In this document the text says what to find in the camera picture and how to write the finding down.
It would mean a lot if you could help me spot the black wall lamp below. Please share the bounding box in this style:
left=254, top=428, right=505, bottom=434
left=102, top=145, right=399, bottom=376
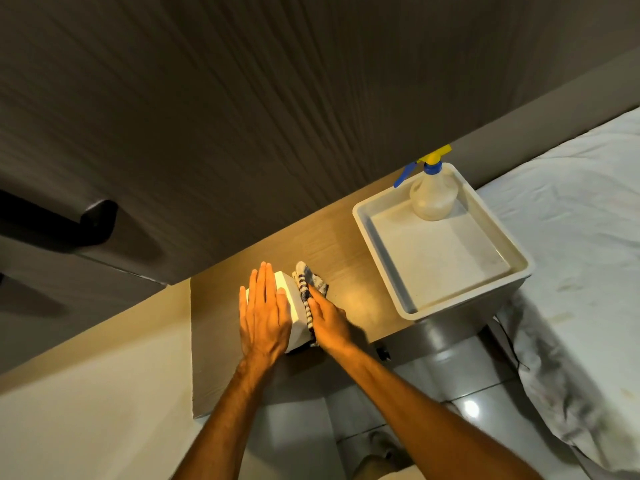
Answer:
left=0, top=189, right=120, bottom=248

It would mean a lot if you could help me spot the white plastic tray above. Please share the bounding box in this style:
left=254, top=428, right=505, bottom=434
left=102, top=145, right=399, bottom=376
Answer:
left=352, top=162, right=536, bottom=322

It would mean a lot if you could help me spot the black cable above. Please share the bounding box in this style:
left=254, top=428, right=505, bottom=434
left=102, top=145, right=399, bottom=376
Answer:
left=491, top=317, right=531, bottom=371

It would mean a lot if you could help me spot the person's right hand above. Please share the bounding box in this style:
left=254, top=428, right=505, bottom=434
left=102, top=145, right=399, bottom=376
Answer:
left=305, top=286, right=357, bottom=356

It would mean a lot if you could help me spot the white box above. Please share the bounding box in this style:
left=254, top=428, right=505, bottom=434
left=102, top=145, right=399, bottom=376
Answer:
left=244, top=271, right=316, bottom=353

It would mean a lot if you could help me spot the person's left forearm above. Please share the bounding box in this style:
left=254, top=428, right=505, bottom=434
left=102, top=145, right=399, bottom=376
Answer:
left=172, top=356, right=275, bottom=480

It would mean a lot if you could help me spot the person's left hand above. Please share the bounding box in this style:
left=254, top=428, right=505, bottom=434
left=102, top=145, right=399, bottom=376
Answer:
left=238, top=261, right=294, bottom=368

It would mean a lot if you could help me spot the bed with white sheet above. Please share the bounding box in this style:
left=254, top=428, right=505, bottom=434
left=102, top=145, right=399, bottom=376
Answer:
left=474, top=107, right=640, bottom=476

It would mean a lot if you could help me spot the person's right forearm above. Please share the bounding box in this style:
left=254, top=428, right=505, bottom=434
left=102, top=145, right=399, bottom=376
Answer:
left=331, top=341, right=545, bottom=480

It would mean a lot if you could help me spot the striped cleaning cloth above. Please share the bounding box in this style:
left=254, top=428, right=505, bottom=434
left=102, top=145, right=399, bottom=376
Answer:
left=292, top=261, right=330, bottom=346

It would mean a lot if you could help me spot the wooden bedside table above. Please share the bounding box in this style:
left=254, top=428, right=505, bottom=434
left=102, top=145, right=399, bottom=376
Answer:
left=190, top=165, right=532, bottom=419

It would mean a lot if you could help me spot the person's foot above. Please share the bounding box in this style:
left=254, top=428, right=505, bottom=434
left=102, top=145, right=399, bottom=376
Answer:
left=351, top=429, right=407, bottom=480

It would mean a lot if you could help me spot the spray bottle with blue-yellow nozzle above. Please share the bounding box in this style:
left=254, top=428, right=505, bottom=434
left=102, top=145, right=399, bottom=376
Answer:
left=393, top=144, right=460, bottom=222

